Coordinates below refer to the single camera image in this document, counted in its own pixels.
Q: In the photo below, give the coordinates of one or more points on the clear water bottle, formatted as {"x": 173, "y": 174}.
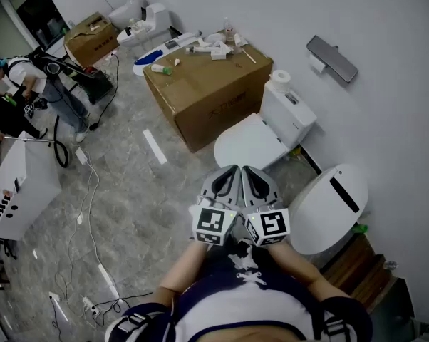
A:
{"x": 229, "y": 30}

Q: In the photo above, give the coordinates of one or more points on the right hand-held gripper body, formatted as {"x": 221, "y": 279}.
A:
{"x": 268, "y": 223}

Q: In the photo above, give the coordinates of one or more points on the white toilet paper roll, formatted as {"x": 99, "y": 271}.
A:
{"x": 280, "y": 80}

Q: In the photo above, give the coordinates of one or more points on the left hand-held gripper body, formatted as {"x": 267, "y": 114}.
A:
{"x": 211, "y": 223}

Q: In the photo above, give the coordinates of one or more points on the thin wooden stick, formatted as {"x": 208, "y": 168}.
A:
{"x": 249, "y": 56}

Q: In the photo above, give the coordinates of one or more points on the white oval bin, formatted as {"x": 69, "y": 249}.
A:
{"x": 321, "y": 212}

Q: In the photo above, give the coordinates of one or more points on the brown wooden step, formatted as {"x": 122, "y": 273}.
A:
{"x": 357, "y": 269}

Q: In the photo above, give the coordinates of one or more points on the white box cabinet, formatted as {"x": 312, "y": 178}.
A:
{"x": 25, "y": 191}

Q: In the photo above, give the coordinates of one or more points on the small brown cardboard box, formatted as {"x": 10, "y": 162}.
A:
{"x": 93, "y": 41}

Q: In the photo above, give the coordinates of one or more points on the large brown cardboard box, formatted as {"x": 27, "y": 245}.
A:
{"x": 207, "y": 94}

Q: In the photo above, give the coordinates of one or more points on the white power strip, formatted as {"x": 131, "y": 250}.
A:
{"x": 91, "y": 306}

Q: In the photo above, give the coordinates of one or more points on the person's white navy shirt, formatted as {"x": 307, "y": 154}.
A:
{"x": 243, "y": 308}

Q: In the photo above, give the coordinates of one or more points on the white tube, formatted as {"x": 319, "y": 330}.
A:
{"x": 200, "y": 49}

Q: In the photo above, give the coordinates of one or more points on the white bottle with green cap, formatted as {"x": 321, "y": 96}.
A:
{"x": 161, "y": 69}

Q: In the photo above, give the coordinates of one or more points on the person's black trousers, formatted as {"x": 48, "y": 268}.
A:
{"x": 221, "y": 262}

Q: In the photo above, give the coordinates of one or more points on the white toilet lid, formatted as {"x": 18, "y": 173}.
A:
{"x": 246, "y": 144}

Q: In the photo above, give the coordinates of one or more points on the shiny steel panel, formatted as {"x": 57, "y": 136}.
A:
{"x": 392, "y": 301}

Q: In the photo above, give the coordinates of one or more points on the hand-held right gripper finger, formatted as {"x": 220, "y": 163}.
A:
{"x": 273, "y": 191}
{"x": 247, "y": 191}

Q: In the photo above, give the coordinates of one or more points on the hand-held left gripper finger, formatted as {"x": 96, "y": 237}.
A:
{"x": 211, "y": 184}
{"x": 237, "y": 187}

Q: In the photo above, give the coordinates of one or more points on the metal vacuum wand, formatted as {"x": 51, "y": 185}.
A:
{"x": 29, "y": 139}

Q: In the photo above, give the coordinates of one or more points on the small white carton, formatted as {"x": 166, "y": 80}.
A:
{"x": 219, "y": 54}

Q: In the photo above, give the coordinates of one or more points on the white power adapter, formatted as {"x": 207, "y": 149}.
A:
{"x": 81, "y": 155}

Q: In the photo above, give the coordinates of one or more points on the grey wall paper holder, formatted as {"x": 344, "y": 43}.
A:
{"x": 334, "y": 61}

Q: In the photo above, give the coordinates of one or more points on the dark glass door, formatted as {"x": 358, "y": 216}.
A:
{"x": 40, "y": 16}

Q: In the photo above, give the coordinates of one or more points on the person's right forearm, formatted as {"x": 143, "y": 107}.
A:
{"x": 303, "y": 273}

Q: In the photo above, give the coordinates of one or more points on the person's left forearm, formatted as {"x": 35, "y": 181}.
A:
{"x": 186, "y": 269}

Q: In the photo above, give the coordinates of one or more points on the small green object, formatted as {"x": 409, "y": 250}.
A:
{"x": 359, "y": 228}

